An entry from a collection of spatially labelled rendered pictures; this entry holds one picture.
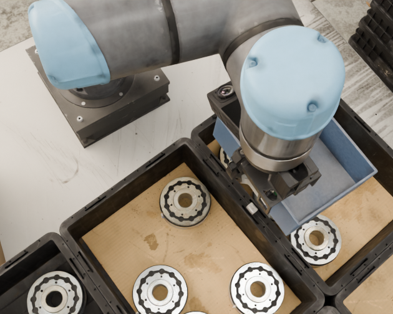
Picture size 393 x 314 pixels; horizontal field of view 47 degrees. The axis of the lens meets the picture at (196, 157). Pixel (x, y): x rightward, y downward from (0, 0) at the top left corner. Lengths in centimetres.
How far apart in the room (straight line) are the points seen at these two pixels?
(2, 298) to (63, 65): 67
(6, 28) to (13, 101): 108
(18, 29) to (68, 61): 191
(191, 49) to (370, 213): 71
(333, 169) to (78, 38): 51
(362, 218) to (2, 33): 177
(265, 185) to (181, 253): 43
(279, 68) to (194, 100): 86
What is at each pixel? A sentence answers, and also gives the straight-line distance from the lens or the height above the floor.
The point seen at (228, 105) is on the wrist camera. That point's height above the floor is 126.
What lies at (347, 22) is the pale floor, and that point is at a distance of 235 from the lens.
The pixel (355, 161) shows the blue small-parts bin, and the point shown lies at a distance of 74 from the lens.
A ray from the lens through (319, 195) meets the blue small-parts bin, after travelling 74.
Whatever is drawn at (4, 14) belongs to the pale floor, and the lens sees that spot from 235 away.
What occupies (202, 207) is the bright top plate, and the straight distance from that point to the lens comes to 92.
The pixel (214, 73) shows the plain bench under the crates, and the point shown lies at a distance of 123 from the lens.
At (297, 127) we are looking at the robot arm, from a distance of 35.
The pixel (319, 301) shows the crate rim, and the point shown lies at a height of 93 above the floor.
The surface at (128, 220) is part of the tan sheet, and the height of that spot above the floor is 83.
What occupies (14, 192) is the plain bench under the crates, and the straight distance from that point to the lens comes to 115.
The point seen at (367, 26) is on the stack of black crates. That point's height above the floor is 38.
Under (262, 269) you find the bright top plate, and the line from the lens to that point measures 91.
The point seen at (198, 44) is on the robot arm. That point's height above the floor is 143.
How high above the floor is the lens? 175
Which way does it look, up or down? 69 degrees down
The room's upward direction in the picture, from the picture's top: 7 degrees clockwise
